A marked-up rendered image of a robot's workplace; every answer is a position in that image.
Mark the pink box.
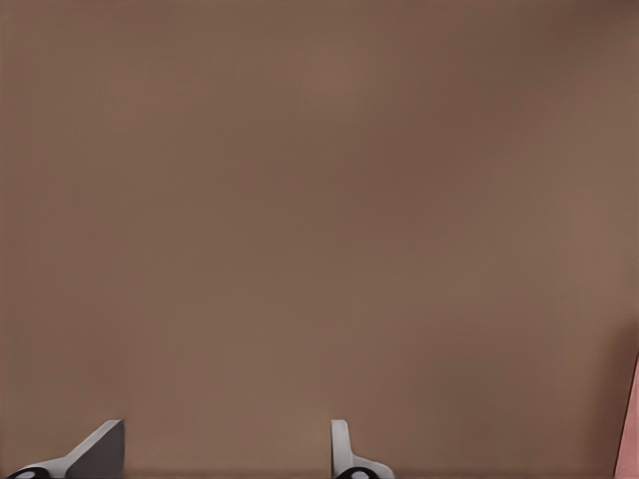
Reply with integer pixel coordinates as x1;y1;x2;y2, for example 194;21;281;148
613;348;639;479

